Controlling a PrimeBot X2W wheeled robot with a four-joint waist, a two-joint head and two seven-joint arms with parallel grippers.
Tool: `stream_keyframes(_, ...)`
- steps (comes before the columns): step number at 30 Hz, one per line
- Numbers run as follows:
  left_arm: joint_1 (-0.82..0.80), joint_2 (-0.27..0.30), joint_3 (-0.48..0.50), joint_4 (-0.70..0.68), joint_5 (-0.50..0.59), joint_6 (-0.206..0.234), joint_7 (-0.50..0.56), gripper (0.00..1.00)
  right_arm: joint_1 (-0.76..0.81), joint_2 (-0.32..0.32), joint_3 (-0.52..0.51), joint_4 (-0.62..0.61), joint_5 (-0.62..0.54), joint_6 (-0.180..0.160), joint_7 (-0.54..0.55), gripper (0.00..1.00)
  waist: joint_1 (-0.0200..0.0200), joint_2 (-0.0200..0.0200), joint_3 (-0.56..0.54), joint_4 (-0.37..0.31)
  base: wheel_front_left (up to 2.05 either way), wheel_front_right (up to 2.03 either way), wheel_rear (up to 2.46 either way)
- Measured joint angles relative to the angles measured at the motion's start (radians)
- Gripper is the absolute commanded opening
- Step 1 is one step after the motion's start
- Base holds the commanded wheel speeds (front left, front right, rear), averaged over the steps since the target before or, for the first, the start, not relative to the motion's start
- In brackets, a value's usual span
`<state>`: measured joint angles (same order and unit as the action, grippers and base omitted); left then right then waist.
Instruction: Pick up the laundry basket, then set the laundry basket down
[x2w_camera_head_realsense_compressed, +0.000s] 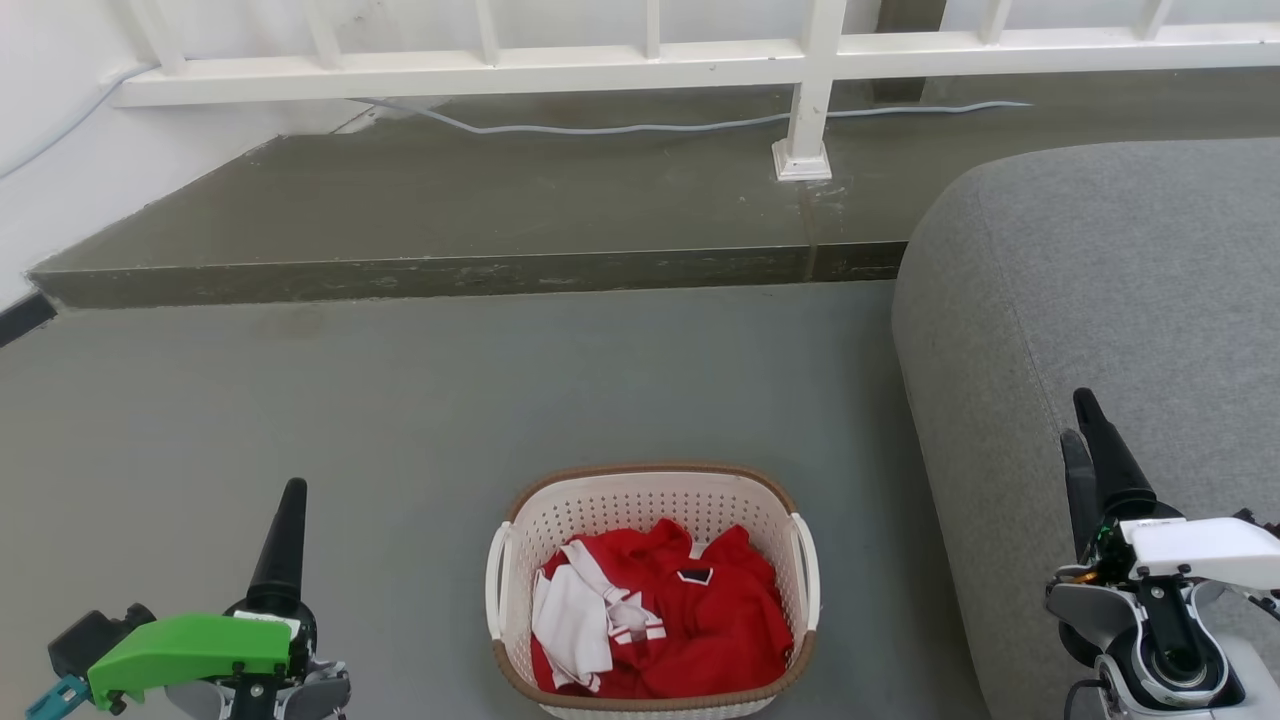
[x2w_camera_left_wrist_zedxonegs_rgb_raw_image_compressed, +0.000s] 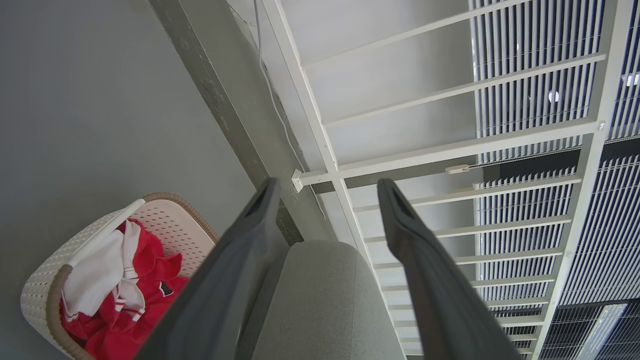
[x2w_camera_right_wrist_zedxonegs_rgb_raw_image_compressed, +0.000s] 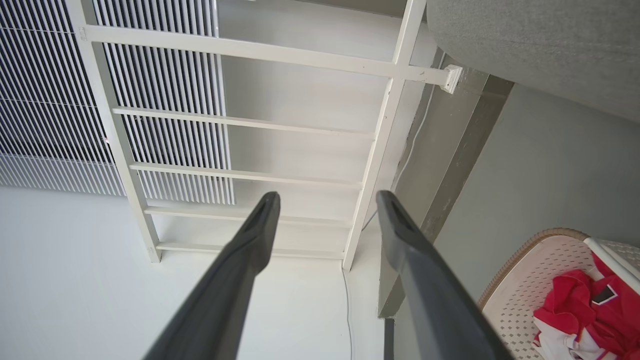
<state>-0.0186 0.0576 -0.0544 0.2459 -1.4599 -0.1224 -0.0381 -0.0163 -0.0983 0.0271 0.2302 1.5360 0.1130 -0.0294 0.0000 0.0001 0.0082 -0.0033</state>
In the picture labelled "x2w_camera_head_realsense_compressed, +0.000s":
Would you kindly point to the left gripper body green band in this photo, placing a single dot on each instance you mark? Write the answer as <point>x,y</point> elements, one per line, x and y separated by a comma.
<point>190,645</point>

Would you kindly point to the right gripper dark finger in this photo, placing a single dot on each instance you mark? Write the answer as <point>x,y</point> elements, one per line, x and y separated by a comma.
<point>1115,470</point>
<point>1080,500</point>

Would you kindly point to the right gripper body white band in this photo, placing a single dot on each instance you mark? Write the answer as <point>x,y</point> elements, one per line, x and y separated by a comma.
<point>1210,550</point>

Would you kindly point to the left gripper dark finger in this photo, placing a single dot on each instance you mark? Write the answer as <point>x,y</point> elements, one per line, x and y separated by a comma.
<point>282,560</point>

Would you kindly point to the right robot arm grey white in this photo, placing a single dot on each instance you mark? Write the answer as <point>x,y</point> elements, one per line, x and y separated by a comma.
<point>1150,650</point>

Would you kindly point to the white laundry basket brown rim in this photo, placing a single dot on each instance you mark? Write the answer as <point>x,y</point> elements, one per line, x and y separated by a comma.
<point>640,495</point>

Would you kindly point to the grey fabric sofa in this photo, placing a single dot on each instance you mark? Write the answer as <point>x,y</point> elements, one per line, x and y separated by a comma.
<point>1100,280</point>

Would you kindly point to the white garment with red stripes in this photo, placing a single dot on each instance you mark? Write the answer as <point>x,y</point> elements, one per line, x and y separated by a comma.
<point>572,625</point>

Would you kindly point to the black baseboard strip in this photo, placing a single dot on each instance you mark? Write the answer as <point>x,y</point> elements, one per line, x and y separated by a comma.
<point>22,318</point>

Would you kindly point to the dark pillar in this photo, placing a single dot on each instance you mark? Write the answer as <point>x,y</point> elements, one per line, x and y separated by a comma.
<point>908,40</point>

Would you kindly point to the white railing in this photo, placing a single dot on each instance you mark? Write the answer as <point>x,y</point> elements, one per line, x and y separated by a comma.
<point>600,68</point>

